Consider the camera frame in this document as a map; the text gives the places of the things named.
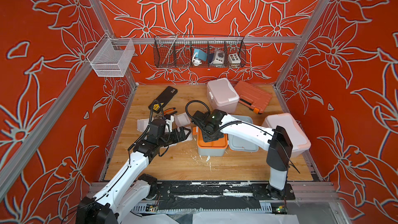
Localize white round-dial device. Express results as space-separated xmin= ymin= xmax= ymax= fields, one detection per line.
xmin=209 ymin=49 xmax=225 ymax=65

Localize aluminium frame post right rear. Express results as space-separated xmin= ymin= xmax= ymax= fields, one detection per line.
xmin=274 ymin=0 xmax=330 ymax=89

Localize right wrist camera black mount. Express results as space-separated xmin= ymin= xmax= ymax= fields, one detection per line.
xmin=192 ymin=110 xmax=227 ymax=131

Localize grey first aid box orange handle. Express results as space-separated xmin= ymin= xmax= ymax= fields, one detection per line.
xmin=193 ymin=127 xmax=259 ymax=157

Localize aluminium left side rail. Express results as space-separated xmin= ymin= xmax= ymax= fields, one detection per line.
xmin=1 ymin=62 xmax=93 ymax=200

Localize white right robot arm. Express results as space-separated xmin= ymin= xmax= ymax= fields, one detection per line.
xmin=185 ymin=100 xmax=294 ymax=192

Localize blue device with white cable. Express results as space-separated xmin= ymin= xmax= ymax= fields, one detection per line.
xmin=191 ymin=49 xmax=207 ymax=66

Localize beige button box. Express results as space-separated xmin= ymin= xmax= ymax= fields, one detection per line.
xmin=228 ymin=53 xmax=241 ymax=67

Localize white gauze packet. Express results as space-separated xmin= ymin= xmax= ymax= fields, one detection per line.
xmin=180 ymin=127 xmax=193 ymax=142
xmin=174 ymin=113 xmax=191 ymax=127
xmin=137 ymin=119 xmax=149 ymax=132

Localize aluminium frame post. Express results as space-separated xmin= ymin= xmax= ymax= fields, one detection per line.
xmin=274 ymin=0 xmax=330 ymax=89
xmin=89 ymin=0 xmax=137 ymax=90

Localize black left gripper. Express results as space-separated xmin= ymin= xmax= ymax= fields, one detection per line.
xmin=158 ymin=127 xmax=191 ymax=148

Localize black wire wall basket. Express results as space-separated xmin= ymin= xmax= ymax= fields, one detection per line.
xmin=153 ymin=34 xmax=247 ymax=68

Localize aluminium frame post left rear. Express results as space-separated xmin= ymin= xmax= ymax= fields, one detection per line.
xmin=89 ymin=0 xmax=137 ymax=90

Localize black tool case yellow label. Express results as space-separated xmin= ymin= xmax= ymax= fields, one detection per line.
xmin=148 ymin=86 xmax=178 ymax=114

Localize orange black pliers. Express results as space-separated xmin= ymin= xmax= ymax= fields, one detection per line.
xmin=163 ymin=107 xmax=178 ymax=116

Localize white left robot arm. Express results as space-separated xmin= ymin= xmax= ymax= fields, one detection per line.
xmin=76 ymin=114 xmax=192 ymax=224

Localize white wire mesh basket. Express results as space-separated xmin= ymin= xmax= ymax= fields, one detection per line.
xmin=87 ymin=38 xmax=135 ymax=77

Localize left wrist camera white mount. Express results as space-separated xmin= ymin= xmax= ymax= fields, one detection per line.
xmin=165 ymin=115 xmax=174 ymax=133

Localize orange plastic tool case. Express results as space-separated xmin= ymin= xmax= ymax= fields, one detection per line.
xmin=234 ymin=81 xmax=272 ymax=115

